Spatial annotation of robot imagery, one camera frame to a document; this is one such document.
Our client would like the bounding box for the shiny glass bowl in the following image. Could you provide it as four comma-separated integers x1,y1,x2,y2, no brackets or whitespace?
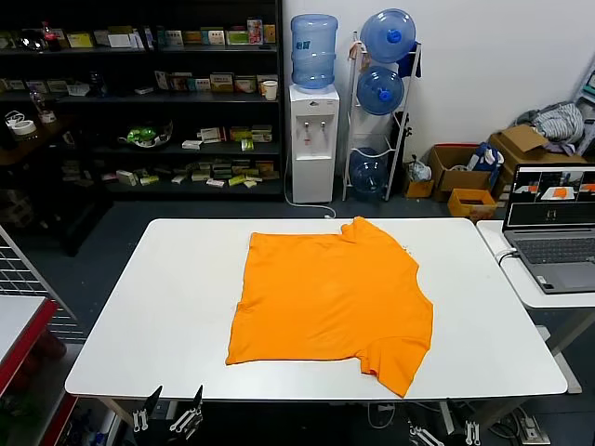
18,27,47,50

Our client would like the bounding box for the small white side table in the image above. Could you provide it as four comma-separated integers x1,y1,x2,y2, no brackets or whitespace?
476,218,595,395

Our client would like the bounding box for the yellow cardboard box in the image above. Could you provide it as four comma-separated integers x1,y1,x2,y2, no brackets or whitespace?
447,187,498,220

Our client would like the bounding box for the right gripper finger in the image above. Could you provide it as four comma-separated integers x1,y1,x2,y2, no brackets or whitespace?
407,420,445,446
457,408,481,445

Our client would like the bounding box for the open red-rimmed cardboard box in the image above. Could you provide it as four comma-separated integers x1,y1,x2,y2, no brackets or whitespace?
427,142,494,203

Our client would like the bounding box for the grey clothes pile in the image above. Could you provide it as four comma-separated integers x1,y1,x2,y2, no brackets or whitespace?
514,100,586,154

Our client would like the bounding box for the beige cloth strip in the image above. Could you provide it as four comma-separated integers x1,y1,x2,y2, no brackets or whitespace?
347,40,371,71

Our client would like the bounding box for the bowl with green items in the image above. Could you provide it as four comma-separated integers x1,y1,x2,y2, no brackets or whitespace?
116,119,175,151

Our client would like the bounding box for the white power strip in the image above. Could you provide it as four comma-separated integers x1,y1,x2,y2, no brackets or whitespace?
516,414,541,441

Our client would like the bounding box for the pale grey metal frame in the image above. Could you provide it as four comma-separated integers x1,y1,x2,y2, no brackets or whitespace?
574,59,595,122

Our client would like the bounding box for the dark brown desk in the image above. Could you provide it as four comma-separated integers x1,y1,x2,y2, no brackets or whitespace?
0,113,115,257

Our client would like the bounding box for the white cable with plug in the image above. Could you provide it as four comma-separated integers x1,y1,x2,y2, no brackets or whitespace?
368,401,396,429

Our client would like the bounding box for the red-edged white table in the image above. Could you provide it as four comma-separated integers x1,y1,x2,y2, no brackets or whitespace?
0,294,80,446

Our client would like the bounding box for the large white table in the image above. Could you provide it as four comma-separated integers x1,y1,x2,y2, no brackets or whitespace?
64,216,569,436

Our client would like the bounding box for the white water dispenser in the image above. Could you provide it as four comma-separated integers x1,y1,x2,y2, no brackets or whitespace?
288,83,340,204

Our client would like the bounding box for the large flapped cardboard box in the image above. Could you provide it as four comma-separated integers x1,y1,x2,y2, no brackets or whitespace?
487,123,589,201

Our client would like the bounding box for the orange t-shirt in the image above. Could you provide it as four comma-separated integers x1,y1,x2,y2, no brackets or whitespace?
225,216,435,400

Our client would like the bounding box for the blue and white bag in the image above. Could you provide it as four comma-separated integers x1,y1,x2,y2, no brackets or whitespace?
467,141,506,187

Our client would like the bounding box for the cola bottle red label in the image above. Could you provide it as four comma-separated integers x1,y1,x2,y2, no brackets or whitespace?
40,20,61,52

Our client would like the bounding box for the white dispenser power cord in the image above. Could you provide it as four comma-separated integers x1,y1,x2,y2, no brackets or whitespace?
283,148,337,219

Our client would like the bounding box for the dark blue cloth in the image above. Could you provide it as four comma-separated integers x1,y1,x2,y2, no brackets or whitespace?
397,40,424,79

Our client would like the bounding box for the white metal bottle rack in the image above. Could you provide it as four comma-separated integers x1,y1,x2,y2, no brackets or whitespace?
342,30,423,202

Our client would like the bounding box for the grey open laptop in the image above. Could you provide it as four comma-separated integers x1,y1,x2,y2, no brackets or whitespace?
503,164,595,295

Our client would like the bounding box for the large plain white box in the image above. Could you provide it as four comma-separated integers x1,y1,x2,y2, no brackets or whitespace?
107,32,139,49

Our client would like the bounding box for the crumpled plastic bag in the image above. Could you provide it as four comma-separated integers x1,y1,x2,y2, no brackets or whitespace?
406,155,433,182

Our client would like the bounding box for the small orange cardboard box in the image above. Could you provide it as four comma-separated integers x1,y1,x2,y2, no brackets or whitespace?
403,176,436,200

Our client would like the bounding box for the tan printed box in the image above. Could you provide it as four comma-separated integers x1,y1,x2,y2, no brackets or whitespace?
209,72,235,93

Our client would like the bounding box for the dark blue bottle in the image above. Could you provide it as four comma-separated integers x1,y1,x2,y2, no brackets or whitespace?
87,70,108,98

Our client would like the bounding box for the upright blue water bottle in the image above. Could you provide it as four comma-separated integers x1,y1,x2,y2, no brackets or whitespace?
290,12,339,92

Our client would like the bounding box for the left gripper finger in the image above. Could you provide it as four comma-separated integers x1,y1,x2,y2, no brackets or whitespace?
169,384,205,440
132,384,164,433

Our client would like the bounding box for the black shelving unit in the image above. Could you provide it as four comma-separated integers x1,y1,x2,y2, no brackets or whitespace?
0,0,284,203

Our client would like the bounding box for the clear bottle pink label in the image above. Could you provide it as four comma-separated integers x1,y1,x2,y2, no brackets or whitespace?
28,87,58,125

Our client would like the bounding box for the pink printed box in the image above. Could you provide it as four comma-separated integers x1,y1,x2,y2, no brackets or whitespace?
245,18,264,46

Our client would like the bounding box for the white wire grid panel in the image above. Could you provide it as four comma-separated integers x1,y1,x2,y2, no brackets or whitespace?
0,225,87,343

